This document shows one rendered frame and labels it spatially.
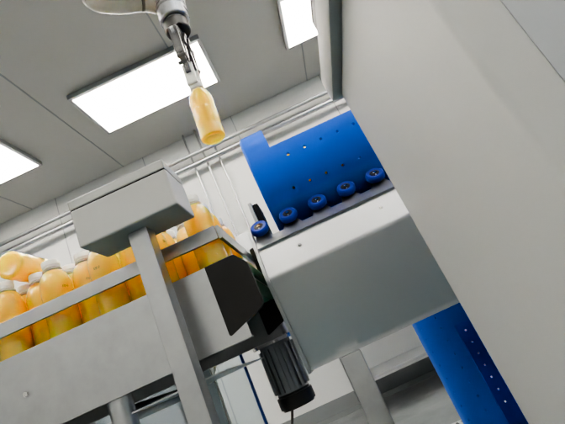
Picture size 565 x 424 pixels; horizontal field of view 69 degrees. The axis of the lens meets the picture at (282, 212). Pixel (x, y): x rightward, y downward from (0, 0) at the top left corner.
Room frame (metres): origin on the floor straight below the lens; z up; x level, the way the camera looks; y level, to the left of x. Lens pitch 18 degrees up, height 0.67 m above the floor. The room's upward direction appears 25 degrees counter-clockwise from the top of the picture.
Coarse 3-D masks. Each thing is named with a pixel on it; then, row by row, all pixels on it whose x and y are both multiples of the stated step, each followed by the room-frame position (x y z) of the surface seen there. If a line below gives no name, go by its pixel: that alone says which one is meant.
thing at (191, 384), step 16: (144, 240) 0.73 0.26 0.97; (144, 256) 0.73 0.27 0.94; (160, 256) 0.75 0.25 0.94; (144, 272) 0.73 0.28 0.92; (160, 272) 0.73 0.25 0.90; (160, 288) 0.73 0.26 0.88; (160, 304) 0.73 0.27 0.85; (176, 304) 0.75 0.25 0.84; (160, 320) 0.73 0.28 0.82; (176, 320) 0.73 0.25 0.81; (160, 336) 0.73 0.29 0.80; (176, 336) 0.73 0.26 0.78; (176, 352) 0.73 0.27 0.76; (192, 352) 0.74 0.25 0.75; (176, 368) 0.73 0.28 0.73; (192, 368) 0.73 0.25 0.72; (176, 384) 0.73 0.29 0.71; (192, 384) 0.73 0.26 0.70; (192, 400) 0.73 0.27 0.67; (208, 400) 0.74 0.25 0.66; (192, 416) 0.73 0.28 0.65; (208, 416) 0.73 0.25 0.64
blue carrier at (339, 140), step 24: (336, 120) 0.90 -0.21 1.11; (240, 144) 0.93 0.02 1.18; (264, 144) 0.90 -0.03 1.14; (288, 144) 0.90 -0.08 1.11; (312, 144) 0.89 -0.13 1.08; (336, 144) 0.90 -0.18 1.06; (360, 144) 0.90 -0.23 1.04; (264, 168) 0.90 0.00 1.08; (288, 168) 0.90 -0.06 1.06; (312, 168) 0.91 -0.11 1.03; (336, 168) 0.92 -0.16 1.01; (360, 168) 0.93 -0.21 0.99; (264, 192) 0.91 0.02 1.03; (288, 192) 0.92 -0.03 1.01; (312, 192) 0.94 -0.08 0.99; (336, 192) 0.96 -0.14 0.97; (360, 192) 0.99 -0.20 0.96
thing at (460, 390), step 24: (456, 312) 1.36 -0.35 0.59; (432, 336) 1.41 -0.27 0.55; (456, 336) 1.37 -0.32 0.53; (432, 360) 1.48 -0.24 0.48; (456, 360) 1.39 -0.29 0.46; (480, 360) 1.63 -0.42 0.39; (456, 384) 1.42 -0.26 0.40; (480, 384) 1.37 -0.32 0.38; (504, 384) 1.62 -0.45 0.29; (456, 408) 1.50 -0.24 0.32; (480, 408) 1.39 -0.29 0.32; (504, 408) 1.63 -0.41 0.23
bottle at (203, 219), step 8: (192, 208) 0.84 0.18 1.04; (200, 208) 0.85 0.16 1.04; (200, 216) 0.84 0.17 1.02; (208, 216) 0.85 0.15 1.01; (184, 224) 0.85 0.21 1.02; (192, 224) 0.84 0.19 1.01; (200, 224) 0.84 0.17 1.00; (208, 224) 0.85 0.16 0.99; (192, 232) 0.84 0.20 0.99; (216, 240) 0.85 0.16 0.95; (200, 248) 0.84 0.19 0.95; (208, 248) 0.84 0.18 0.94; (216, 248) 0.85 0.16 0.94; (200, 256) 0.84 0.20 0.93; (208, 256) 0.84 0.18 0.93; (216, 256) 0.84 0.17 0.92; (224, 256) 0.86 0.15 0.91; (200, 264) 0.85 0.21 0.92; (208, 264) 0.84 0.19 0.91
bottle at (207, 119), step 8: (192, 88) 0.96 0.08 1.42; (200, 88) 0.95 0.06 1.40; (192, 96) 0.95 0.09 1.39; (200, 96) 0.94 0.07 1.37; (208, 96) 0.95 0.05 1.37; (192, 104) 0.95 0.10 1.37; (200, 104) 0.94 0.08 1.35; (208, 104) 0.95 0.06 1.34; (200, 112) 0.94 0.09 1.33; (208, 112) 0.95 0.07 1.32; (216, 112) 0.96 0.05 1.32; (200, 120) 0.95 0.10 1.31; (208, 120) 0.94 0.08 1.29; (216, 120) 0.96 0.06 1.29; (200, 128) 0.95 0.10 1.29; (208, 128) 0.94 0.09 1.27; (216, 128) 0.95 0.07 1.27; (200, 136) 0.96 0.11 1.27; (208, 136) 0.95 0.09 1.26; (216, 136) 0.98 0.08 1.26; (224, 136) 0.99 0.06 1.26; (208, 144) 0.99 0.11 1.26
